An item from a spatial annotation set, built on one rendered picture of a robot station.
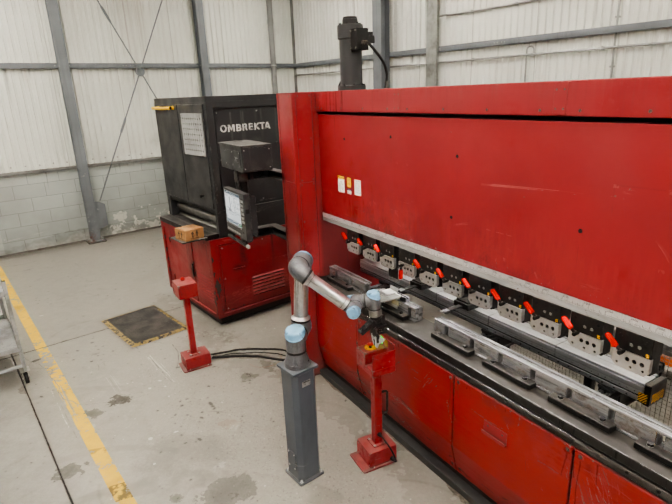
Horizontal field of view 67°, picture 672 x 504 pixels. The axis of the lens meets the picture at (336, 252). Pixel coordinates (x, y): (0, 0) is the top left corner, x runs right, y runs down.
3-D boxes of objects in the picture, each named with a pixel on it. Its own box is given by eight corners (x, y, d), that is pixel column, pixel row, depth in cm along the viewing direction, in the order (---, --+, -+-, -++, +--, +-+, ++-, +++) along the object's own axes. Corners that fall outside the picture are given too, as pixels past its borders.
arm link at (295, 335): (283, 353, 291) (281, 332, 286) (289, 342, 303) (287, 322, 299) (304, 354, 289) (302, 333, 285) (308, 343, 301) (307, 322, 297)
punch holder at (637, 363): (610, 363, 210) (615, 326, 205) (622, 357, 215) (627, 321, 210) (647, 378, 198) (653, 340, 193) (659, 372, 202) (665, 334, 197)
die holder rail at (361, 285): (329, 277, 408) (329, 265, 405) (336, 275, 411) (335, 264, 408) (365, 296, 367) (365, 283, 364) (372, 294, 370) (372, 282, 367)
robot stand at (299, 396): (301, 487, 309) (293, 375, 286) (285, 471, 323) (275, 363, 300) (324, 473, 320) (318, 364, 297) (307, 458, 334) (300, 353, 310)
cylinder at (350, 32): (332, 90, 358) (329, 18, 344) (361, 89, 371) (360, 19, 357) (359, 89, 331) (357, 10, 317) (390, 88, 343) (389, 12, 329)
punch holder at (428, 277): (419, 281, 308) (419, 255, 303) (429, 278, 313) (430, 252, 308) (436, 288, 296) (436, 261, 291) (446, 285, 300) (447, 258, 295)
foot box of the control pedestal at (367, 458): (349, 455, 335) (348, 439, 332) (382, 443, 345) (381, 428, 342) (364, 474, 318) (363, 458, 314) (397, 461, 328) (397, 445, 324)
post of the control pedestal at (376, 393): (371, 440, 330) (369, 366, 314) (378, 437, 333) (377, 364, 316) (375, 445, 326) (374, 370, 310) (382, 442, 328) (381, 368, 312)
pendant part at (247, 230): (227, 229, 419) (222, 186, 409) (240, 227, 425) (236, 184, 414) (247, 241, 382) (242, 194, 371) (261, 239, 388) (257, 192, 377)
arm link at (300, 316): (287, 342, 302) (288, 255, 285) (293, 331, 316) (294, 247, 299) (307, 344, 300) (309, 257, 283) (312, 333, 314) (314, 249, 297)
